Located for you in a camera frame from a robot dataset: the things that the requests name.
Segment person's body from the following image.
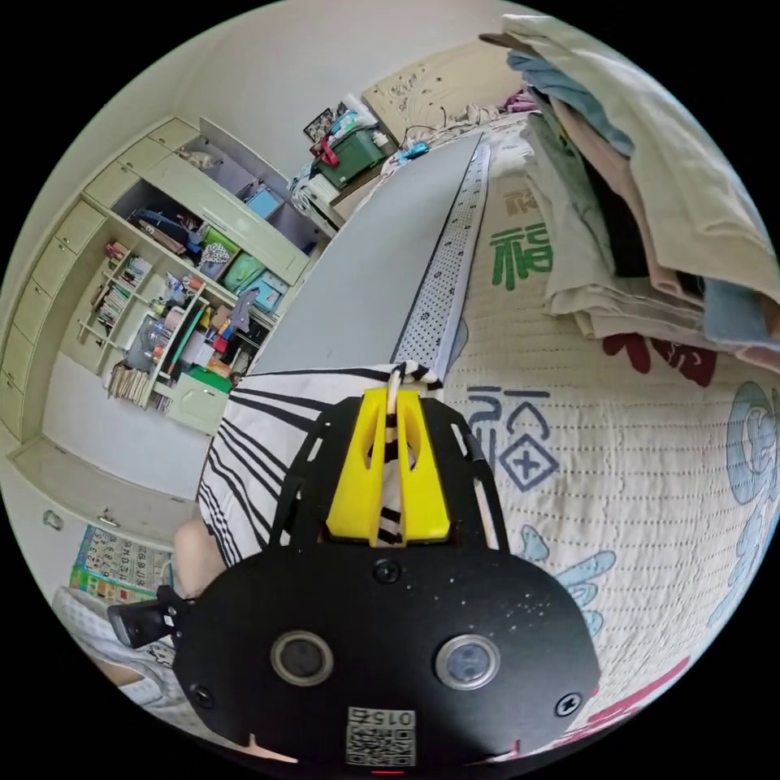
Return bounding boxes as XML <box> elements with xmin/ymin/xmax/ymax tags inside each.
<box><xmin>51</xmin><ymin>518</ymin><xmax>218</xmax><ymax>735</ymax></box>

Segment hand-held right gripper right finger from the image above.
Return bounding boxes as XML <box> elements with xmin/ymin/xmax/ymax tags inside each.
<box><xmin>396</xmin><ymin>392</ymin><xmax>453</xmax><ymax>545</ymax></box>

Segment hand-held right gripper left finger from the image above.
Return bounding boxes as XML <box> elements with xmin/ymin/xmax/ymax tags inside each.
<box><xmin>325</xmin><ymin>389</ymin><xmax>392</xmax><ymax>544</ymax></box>

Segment cream cupboard with shelves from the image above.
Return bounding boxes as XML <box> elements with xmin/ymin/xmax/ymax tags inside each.
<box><xmin>0</xmin><ymin>115</ymin><xmax>342</xmax><ymax>443</ymax></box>

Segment pile of clothes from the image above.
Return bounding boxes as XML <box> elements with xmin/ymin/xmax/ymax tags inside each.
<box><xmin>478</xmin><ymin>13</ymin><xmax>780</xmax><ymax>370</ymax></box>

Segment green storage box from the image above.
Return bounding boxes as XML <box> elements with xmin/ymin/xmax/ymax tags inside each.
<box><xmin>302</xmin><ymin>92</ymin><xmax>403</xmax><ymax>191</ymax></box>

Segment bed with printed quilt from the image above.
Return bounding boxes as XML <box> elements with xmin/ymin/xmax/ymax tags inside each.
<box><xmin>362</xmin><ymin>42</ymin><xmax>780</xmax><ymax>756</ymax></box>

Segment grey flat board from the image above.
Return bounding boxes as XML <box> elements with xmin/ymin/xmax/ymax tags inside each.
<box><xmin>248</xmin><ymin>131</ymin><xmax>492</xmax><ymax>376</ymax></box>

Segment black and white striped shirt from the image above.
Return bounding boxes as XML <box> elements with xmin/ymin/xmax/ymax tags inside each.
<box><xmin>196</xmin><ymin>360</ymin><xmax>446</xmax><ymax>571</ymax></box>

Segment pink crumpled cloth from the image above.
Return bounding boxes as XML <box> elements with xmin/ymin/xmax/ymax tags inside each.
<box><xmin>443</xmin><ymin>89</ymin><xmax>540</xmax><ymax>130</ymax></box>

